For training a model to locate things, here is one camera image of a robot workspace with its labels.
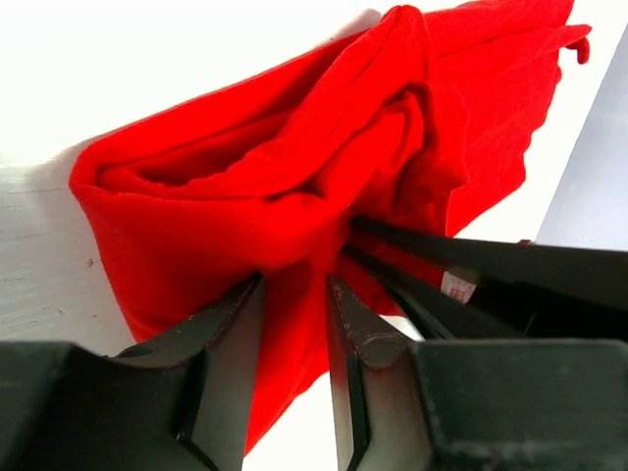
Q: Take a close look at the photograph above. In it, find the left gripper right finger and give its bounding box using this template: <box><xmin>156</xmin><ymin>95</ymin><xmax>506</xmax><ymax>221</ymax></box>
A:
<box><xmin>327</xmin><ymin>277</ymin><xmax>627</xmax><ymax>470</ymax></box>

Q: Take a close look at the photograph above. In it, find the red t-shirt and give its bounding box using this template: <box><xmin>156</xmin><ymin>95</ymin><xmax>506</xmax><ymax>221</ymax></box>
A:
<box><xmin>69</xmin><ymin>1</ymin><xmax>590</xmax><ymax>446</ymax></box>

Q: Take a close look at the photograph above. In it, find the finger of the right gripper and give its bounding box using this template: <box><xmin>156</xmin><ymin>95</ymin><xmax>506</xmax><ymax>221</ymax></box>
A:
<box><xmin>342</xmin><ymin>244</ymin><xmax>520</xmax><ymax>340</ymax></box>
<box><xmin>351</xmin><ymin>218</ymin><xmax>627</xmax><ymax>312</ymax></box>

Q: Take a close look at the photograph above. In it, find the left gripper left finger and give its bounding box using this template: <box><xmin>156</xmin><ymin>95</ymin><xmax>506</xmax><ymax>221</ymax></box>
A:
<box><xmin>1</xmin><ymin>275</ymin><xmax>266</xmax><ymax>470</ymax></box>

